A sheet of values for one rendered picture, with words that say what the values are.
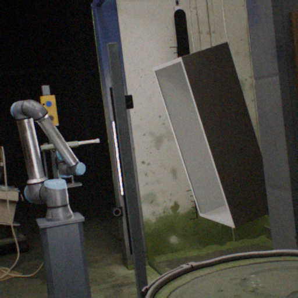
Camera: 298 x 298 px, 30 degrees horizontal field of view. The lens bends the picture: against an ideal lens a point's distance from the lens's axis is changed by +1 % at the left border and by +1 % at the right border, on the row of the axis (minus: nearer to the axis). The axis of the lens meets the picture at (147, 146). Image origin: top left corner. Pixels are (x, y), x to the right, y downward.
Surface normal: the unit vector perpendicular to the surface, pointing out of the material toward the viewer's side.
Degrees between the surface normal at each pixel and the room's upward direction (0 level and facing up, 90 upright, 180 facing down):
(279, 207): 90
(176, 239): 90
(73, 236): 90
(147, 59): 90
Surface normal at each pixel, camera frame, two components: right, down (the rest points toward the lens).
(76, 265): 0.26, 0.02
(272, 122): -0.96, 0.13
